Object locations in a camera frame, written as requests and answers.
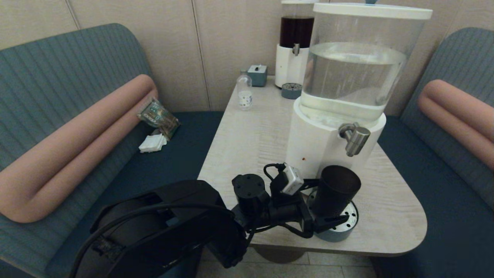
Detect black plastic cup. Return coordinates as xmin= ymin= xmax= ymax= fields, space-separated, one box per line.
xmin=311 ymin=165 xmax=362 ymax=220

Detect silver metal dispenser tap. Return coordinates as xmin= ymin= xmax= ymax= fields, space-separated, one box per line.
xmin=338 ymin=123 xmax=371 ymax=158

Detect large blue perforated drip tray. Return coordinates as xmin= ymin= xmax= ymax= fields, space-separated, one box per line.
xmin=305 ymin=189 xmax=359 ymax=243

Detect large clear water dispenser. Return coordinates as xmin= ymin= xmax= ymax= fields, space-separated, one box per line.
xmin=284 ymin=0 xmax=433 ymax=196

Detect small blue drip tray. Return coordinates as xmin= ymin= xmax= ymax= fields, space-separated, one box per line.
xmin=281 ymin=82 xmax=303 ymax=99

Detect small clear plastic bottle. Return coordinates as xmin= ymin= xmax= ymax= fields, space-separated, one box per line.
xmin=237 ymin=69 xmax=253 ymax=110

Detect small dark drink dispenser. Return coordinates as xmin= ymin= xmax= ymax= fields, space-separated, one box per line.
xmin=275 ymin=0 xmax=320 ymax=88

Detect small blue box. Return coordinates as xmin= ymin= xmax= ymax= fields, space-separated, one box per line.
xmin=247 ymin=64 xmax=268 ymax=87

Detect white paper napkins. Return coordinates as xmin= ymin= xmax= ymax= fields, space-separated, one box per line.
xmin=138 ymin=133 xmax=168 ymax=153

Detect green snack packet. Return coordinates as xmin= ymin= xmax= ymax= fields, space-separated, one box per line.
xmin=137 ymin=97 xmax=181 ymax=139

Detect teal upholstered empty bench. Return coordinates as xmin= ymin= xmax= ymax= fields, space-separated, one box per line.
xmin=370 ymin=27 xmax=494 ymax=278

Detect pink bolster beside snack packet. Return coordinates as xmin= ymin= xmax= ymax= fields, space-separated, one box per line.
xmin=0 ymin=74 xmax=159 ymax=223

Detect teal bench with snack packet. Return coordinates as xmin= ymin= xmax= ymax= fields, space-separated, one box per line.
xmin=0 ymin=23 xmax=224 ymax=278

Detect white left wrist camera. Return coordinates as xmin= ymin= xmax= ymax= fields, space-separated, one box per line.
xmin=281 ymin=164 xmax=305 ymax=195

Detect dark table pedestal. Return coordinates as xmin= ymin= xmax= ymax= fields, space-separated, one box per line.
xmin=253 ymin=247 xmax=308 ymax=264

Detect black left camera cable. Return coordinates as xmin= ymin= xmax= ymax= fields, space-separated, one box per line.
xmin=264 ymin=163 xmax=287 ymax=182

